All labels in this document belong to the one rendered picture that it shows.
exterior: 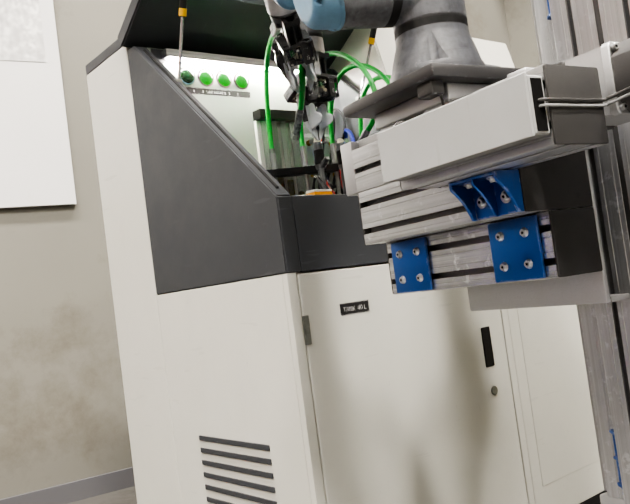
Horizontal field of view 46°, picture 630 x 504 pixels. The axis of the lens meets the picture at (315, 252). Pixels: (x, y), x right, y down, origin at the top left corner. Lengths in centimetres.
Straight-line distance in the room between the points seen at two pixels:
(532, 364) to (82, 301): 203
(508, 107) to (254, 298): 90
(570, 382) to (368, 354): 77
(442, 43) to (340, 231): 58
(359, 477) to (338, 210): 57
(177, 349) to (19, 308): 149
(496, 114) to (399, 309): 91
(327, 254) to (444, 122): 71
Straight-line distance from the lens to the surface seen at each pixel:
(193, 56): 211
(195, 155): 177
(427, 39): 116
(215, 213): 170
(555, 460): 214
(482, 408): 190
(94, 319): 338
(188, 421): 192
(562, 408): 217
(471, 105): 88
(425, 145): 93
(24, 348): 332
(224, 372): 173
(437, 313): 178
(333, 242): 158
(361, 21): 117
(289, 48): 167
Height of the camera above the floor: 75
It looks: 3 degrees up
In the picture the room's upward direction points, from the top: 8 degrees counter-clockwise
